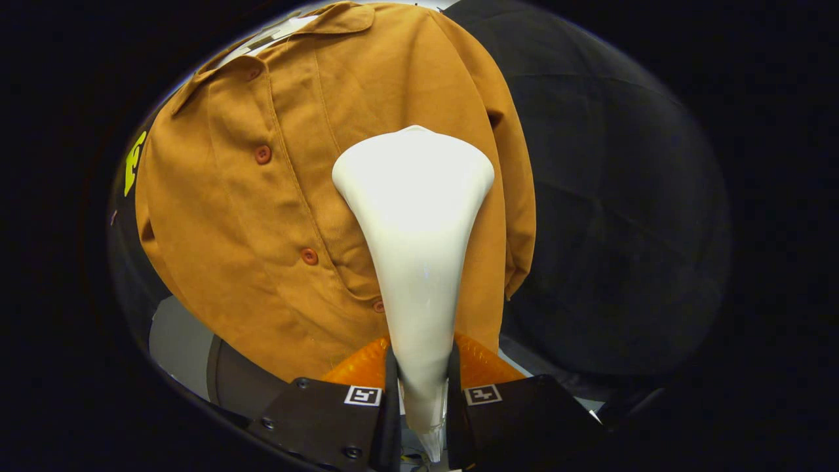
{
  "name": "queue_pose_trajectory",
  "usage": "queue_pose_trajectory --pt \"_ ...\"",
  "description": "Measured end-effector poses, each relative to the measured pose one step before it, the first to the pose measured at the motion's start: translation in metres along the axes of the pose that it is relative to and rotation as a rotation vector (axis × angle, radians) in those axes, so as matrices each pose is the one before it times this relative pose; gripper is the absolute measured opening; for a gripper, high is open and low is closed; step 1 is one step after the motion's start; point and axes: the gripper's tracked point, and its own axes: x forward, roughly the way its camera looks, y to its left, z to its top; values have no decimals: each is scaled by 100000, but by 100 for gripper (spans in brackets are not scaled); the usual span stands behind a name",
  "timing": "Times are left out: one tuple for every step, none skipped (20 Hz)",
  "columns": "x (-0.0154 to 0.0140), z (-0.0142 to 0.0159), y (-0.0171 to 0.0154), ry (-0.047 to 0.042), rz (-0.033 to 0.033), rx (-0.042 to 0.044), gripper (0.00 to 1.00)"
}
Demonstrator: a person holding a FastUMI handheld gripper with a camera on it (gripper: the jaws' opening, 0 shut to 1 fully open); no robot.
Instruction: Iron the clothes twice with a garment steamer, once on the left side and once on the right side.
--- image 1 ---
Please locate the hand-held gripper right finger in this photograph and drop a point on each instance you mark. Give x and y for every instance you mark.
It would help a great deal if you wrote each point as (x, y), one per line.
(455, 406)

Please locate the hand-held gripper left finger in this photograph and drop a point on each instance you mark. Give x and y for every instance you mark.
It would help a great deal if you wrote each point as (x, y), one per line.
(392, 406)

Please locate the orange button shirt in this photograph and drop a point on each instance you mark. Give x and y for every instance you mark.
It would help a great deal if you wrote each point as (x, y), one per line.
(262, 216)

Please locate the white mannequin torso hanger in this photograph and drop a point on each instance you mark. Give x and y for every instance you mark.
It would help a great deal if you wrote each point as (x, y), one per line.
(282, 29)

